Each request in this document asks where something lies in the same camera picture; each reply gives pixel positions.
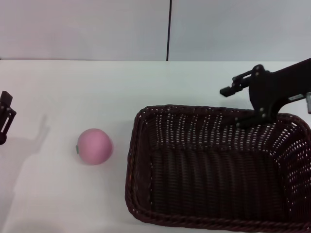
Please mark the pink toy peach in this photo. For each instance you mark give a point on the pink toy peach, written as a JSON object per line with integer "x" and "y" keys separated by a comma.
{"x": 95, "y": 146}

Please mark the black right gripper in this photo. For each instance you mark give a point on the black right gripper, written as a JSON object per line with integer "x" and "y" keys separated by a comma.
{"x": 267, "y": 89}

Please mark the dark brown woven basket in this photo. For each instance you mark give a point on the dark brown woven basket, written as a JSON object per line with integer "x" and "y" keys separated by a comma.
{"x": 206, "y": 182}

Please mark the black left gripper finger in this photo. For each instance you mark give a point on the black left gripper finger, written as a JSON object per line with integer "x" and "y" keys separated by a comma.
{"x": 6, "y": 114}

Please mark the black vertical wall strip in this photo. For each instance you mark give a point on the black vertical wall strip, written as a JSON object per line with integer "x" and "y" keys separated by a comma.
{"x": 168, "y": 29}

